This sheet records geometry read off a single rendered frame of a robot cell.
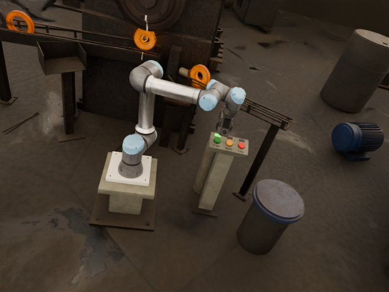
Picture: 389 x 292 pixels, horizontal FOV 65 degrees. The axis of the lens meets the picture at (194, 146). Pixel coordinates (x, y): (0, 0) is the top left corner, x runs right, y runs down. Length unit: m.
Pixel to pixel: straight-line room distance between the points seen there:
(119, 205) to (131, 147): 0.45
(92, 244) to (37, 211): 0.42
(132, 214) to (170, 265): 0.41
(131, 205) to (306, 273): 1.21
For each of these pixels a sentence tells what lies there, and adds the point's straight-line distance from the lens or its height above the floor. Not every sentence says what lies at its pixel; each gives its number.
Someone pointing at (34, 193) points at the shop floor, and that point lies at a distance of 2.23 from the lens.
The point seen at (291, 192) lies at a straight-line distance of 1.98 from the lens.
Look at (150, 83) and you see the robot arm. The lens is 1.51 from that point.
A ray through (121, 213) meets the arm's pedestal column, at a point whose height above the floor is 0.02.
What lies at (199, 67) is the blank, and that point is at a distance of 2.20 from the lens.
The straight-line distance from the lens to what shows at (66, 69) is 2.28.
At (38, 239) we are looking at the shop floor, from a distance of 2.02.
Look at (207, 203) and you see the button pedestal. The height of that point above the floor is 0.07.
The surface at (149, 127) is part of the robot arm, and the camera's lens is 1.81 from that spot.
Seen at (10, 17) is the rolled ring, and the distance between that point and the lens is 2.68.
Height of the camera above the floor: 1.67
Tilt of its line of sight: 38 degrees down
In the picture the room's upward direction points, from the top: 16 degrees clockwise
